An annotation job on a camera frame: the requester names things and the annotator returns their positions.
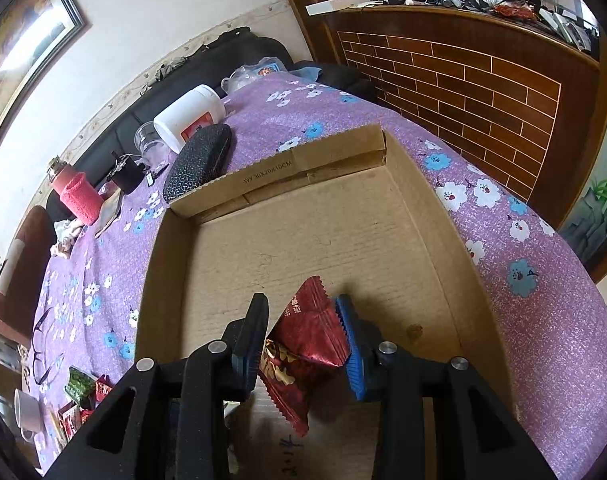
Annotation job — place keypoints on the black cloth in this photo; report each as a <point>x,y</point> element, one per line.
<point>236,35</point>

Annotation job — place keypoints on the crumpled white cloth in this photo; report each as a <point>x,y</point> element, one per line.
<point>66,240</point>

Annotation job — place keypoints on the framed horse painting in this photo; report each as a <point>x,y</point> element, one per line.
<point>18,45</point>

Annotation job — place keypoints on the bamboo mural panel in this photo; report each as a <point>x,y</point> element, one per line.
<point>598,210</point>

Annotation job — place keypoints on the dark red snack packet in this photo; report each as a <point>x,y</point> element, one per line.
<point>308,330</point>

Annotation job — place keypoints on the black sofa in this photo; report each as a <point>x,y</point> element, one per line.
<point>233,55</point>

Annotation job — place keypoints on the clear plastic bag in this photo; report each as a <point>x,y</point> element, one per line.
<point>253,75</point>

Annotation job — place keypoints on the brown armchair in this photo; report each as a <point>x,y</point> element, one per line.
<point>33,240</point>

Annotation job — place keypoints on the white mug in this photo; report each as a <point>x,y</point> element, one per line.
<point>28,412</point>

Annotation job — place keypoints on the clear plastic cup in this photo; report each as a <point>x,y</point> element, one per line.
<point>148,142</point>

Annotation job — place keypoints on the flat white box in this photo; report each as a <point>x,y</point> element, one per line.
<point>333,5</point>

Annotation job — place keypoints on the nail clipper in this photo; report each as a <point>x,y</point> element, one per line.
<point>150,178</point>

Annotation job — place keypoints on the grey cloth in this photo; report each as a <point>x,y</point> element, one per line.
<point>163,72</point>

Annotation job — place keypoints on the black patterned glasses case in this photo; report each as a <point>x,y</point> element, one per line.
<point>198,160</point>

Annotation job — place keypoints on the purple floral tablecloth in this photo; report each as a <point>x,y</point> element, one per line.
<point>533,310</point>

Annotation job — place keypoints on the purple frame eyeglasses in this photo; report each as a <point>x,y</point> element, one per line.
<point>35,355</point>

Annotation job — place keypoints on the green pea snack packet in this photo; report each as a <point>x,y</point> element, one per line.
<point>78,385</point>

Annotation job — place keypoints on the blue cloth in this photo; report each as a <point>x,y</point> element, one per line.
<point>306,72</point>

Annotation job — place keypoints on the small black cup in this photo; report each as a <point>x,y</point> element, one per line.
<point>128,177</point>

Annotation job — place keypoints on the wooden brick pattern counter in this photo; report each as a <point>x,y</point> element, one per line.
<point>458,85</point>

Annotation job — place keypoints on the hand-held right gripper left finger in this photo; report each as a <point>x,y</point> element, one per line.
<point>246,355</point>

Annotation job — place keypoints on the cardboard box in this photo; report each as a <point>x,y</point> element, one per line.
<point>308,230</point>

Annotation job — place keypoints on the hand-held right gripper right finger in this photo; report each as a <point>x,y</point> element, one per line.
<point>351,355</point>

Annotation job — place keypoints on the pink thermos with knit sleeve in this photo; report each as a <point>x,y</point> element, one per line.
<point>78,195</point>

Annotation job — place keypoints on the white plastic jar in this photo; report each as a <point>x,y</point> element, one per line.
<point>191,115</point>

